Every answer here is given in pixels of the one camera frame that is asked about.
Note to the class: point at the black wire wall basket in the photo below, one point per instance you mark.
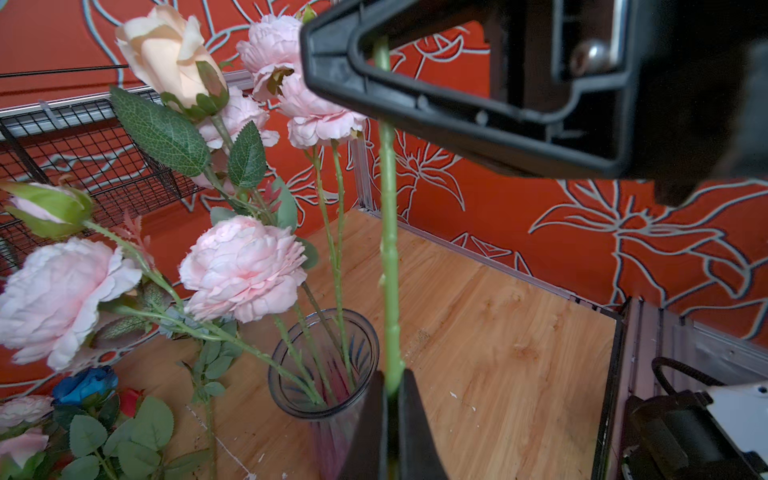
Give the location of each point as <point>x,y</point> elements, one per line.
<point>80,142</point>

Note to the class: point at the purple glass fluted vase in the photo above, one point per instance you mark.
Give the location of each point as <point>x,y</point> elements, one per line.
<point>320,374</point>

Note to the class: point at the green flower stem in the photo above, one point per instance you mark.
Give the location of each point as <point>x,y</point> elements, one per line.
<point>394,364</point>

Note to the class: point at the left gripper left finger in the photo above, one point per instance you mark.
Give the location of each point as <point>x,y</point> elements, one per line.
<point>366,458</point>

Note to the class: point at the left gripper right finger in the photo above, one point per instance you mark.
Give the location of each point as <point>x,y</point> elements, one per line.
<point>417,456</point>

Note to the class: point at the cream rose flower stem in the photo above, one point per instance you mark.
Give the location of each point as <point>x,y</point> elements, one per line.
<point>201,127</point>

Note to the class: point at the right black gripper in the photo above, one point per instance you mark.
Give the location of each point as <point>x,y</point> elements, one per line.
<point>669,91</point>

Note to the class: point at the pink peony flower stem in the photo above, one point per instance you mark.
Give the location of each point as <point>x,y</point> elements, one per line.
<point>51,306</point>

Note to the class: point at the bunch of artificial flowers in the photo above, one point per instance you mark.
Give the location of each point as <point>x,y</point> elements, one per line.
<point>89,428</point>

